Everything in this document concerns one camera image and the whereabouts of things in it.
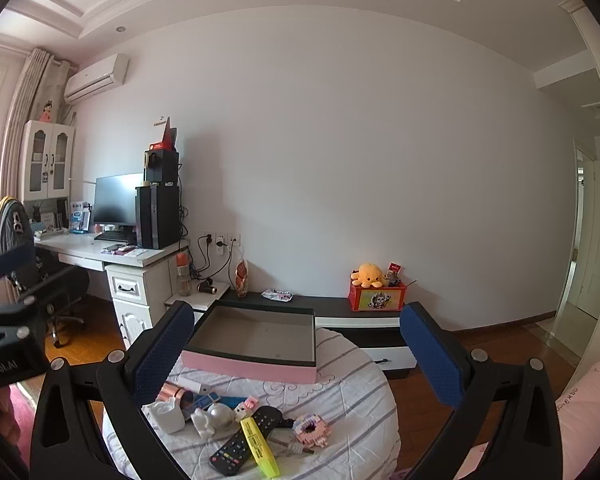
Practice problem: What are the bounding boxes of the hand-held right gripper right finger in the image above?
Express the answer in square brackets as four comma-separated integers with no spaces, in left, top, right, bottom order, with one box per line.
[400,302,564,480]

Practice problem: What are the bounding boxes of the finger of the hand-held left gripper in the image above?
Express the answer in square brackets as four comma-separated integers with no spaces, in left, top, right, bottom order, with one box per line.
[0,300,37,329]
[0,246,36,286]

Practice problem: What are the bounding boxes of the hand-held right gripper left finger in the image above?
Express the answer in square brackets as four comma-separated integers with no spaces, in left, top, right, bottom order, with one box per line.
[29,301,196,480]

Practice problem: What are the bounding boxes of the copper tape roll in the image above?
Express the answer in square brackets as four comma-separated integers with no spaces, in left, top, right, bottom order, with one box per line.
[161,382,195,408]

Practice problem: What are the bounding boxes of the white astronaut figurine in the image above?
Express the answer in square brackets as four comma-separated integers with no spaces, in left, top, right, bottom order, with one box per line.
[142,399,187,434]

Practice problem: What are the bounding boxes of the blue highlighter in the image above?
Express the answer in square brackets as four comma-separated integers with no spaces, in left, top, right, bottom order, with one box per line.
[182,392,248,418]

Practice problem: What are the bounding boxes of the white USB charger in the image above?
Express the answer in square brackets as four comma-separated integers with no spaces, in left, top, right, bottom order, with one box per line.
[190,407,216,439]

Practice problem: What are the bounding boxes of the pink storage box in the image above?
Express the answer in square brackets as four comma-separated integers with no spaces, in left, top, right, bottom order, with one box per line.
[180,301,318,383]

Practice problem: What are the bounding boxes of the black remote control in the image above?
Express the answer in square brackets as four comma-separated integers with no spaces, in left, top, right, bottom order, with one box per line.
[210,406,284,477]

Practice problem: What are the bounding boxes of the yellow highlighter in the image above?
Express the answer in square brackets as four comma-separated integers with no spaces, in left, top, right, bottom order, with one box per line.
[240,416,281,478]

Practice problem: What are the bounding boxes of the pink building block toy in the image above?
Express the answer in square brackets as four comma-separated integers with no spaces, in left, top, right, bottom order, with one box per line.
[292,414,329,449]

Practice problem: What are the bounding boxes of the black office chair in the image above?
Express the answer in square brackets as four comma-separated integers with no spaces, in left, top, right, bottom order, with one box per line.
[0,196,92,347]

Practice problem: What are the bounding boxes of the white side table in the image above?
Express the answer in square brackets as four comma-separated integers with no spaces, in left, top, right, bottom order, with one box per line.
[165,280,230,326]

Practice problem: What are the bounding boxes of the black and white TV stand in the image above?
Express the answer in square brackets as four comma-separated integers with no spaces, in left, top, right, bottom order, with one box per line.
[215,290,419,380]

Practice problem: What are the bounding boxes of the white desk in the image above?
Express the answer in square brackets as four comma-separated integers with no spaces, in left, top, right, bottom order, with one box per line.
[34,232,190,351]

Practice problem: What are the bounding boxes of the red toy crate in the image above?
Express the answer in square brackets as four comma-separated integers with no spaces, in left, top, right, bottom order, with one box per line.
[349,280,408,314]

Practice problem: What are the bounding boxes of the bottle with orange cap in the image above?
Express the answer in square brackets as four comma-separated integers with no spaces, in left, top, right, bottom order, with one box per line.
[176,253,191,297]

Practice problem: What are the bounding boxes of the blue box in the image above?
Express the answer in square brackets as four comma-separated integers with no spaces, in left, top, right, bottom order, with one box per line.
[70,201,92,234]

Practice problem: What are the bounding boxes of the small pink white toy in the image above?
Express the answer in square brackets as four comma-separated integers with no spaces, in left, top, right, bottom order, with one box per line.
[232,396,259,421]

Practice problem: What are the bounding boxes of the yellow octopus plush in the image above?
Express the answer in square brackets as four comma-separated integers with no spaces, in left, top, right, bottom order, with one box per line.
[351,263,387,289]

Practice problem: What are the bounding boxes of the orange snack bag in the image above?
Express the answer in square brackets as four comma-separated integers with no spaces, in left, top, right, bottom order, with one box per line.
[234,259,251,299]

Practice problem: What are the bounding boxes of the white glass-door cabinet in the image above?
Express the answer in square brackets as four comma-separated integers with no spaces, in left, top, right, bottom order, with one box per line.
[20,120,76,204]

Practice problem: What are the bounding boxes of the black computer monitor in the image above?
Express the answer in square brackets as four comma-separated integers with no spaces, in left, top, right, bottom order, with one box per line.
[93,173,145,229]

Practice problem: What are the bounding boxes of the black computer tower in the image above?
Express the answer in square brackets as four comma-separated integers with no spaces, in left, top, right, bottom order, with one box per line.
[135,183,181,250]

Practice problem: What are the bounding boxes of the black box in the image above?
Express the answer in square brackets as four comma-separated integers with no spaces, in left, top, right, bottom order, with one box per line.
[144,149,180,184]

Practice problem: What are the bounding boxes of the white door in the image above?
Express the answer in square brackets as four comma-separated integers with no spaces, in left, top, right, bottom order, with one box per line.
[575,157,600,321]

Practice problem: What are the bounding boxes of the white air conditioner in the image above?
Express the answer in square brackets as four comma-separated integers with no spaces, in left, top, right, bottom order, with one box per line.
[63,54,130,106]

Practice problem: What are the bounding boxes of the wall power outlets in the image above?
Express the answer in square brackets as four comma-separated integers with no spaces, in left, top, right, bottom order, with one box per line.
[203,231,243,250]

